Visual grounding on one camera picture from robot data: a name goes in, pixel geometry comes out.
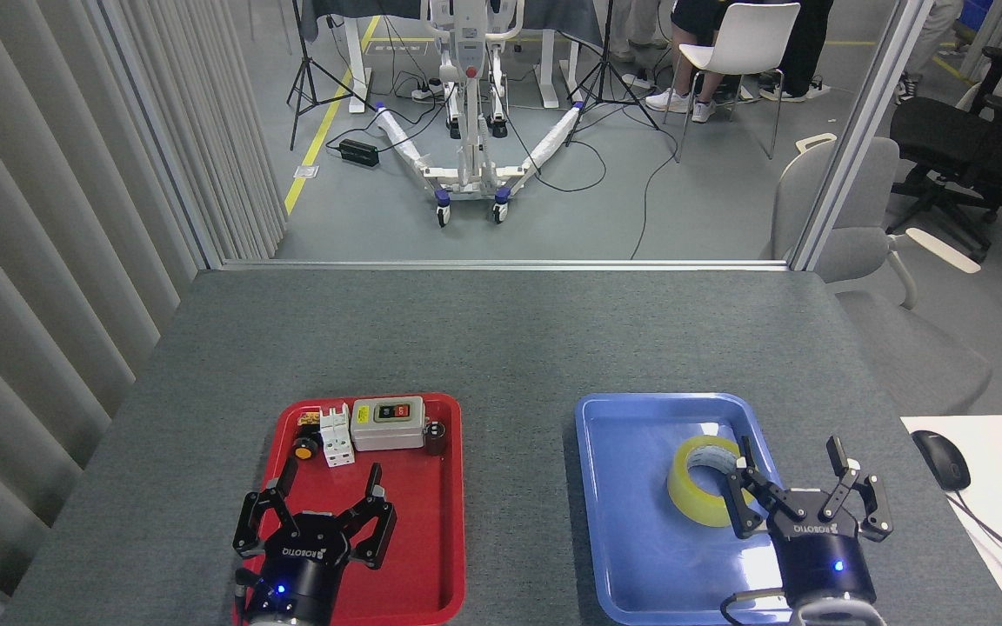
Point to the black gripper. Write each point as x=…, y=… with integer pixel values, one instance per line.
x=823, y=556
x=305, y=556

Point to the yellow tape roll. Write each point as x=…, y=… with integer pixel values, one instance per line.
x=688, y=496

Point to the black button with orange cap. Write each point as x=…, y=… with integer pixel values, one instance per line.
x=303, y=448

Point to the white circuit breaker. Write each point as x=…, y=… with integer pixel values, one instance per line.
x=337, y=439

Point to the red plastic tray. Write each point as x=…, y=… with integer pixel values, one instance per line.
x=431, y=522

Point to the black computer mouse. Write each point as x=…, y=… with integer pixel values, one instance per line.
x=943, y=459

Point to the blue plastic tray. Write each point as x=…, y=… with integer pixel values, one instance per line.
x=631, y=522

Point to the grey office chair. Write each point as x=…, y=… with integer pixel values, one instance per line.
x=858, y=252

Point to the black power adapter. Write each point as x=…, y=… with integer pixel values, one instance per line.
x=359, y=153

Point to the grey slatted partition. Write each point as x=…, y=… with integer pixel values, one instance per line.
x=31, y=261

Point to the black office chair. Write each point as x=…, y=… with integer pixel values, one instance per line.
x=945, y=139

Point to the white wheeled stand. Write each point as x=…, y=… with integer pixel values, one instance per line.
x=469, y=165

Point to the seated person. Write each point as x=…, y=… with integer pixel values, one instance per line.
x=671, y=96

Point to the standing person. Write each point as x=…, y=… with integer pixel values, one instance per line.
x=805, y=43

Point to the black tripod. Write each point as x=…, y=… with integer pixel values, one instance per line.
x=608, y=69
x=303, y=61

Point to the white plastic chair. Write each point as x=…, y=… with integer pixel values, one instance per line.
x=749, y=39

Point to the walking person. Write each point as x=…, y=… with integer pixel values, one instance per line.
x=936, y=26

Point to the blue bin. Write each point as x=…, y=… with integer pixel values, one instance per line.
x=977, y=16

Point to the dark topped white desk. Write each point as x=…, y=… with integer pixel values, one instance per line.
x=553, y=13

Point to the grey push button switch box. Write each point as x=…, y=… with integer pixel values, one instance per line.
x=388, y=430

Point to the black cylindrical knob switch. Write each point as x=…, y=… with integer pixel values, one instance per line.
x=436, y=437

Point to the silver frame rail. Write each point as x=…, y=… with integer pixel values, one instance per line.
x=501, y=264

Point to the silver frame post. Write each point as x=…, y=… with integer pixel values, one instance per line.
x=858, y=139

